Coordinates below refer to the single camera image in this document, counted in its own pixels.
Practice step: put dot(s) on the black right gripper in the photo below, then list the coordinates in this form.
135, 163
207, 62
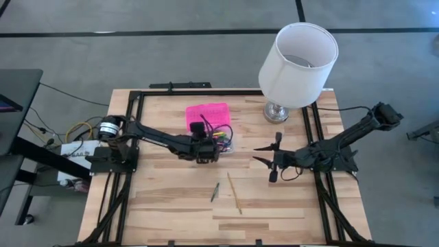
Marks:
288, 159

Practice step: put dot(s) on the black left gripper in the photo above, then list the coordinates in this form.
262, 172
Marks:
202, 151

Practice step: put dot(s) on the clear plastic supply box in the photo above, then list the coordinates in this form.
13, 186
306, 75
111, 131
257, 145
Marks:
230, 148

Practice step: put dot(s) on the pink plastic box lid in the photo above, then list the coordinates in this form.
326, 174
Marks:
212, 113

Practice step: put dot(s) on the dark green marker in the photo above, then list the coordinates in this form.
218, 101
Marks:
215, 192

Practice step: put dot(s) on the yellow pencil pink eraser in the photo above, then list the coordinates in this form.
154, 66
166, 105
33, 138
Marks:
234, 193

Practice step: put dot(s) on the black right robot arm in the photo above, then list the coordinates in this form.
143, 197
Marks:
350, 135

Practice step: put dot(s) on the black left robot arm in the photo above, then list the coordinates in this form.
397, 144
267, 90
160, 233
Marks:
154, 135

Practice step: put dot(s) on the white cardboard box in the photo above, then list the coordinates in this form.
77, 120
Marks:
85, 147

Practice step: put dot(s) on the black power strip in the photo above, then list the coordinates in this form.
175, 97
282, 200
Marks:
185, 85

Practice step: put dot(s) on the white shade silver table lamp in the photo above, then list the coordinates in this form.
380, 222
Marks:
291, 82

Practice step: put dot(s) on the black desk leg beam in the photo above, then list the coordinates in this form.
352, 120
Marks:
41, 156

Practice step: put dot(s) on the black caster wheel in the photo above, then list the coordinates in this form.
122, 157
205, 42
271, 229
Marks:
29, 219

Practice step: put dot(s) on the black desk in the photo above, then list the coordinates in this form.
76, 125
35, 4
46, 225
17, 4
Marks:
20, 85

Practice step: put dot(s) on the dark laptop screen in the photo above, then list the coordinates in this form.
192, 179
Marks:
8, 104

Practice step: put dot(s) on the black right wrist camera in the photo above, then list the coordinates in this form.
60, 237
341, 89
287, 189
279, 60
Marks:
273, 176

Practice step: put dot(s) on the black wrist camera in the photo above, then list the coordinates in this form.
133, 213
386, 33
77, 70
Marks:
273, 176
197, 127

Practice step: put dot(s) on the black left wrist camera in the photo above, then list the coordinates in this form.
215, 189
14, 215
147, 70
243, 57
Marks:
197, 127

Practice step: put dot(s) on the black metal table frame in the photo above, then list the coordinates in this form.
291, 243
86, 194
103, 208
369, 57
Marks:
205, 92

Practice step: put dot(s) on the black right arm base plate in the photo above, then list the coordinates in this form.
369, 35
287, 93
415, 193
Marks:
348, 166

